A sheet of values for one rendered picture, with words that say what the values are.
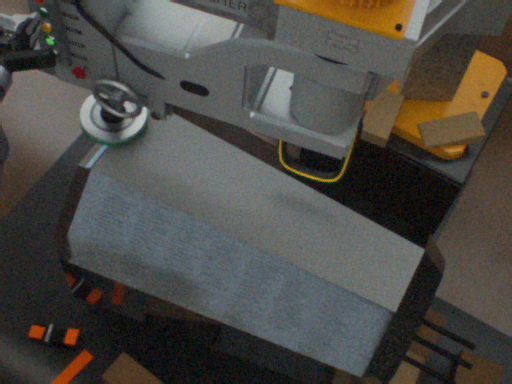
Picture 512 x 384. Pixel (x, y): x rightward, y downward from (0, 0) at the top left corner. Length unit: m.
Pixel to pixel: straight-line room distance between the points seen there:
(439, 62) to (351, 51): 0.91
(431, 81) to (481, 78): 0.27
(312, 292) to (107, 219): 0.69
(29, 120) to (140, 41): 1.68
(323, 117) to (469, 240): 1.58
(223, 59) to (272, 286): 0.76
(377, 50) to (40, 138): 2.15
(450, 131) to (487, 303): 0.93
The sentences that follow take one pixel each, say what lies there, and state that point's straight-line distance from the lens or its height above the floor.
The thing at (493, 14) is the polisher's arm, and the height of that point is 1.27.
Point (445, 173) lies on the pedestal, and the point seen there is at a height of 0.74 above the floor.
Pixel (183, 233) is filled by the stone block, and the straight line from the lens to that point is 2.28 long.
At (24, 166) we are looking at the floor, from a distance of 3.40.
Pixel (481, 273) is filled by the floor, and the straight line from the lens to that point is 3.27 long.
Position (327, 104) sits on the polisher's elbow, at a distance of 1.83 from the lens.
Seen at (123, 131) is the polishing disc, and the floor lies 0.86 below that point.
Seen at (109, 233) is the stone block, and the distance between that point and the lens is 2.39.
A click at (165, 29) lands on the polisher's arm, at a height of 1.37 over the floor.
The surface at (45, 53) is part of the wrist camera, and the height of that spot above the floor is 1.44.
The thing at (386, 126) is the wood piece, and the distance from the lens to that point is 2.49.
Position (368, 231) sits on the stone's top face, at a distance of 2.29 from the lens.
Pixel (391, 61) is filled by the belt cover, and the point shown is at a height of 1.60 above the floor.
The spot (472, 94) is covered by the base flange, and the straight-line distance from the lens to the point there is 2.73.
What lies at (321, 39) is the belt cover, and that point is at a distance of 1.63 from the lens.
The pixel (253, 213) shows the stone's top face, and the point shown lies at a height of 0.80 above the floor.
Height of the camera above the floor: 2.79
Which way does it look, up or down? 59 degrees down
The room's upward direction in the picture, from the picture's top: 7 degrees clockwise
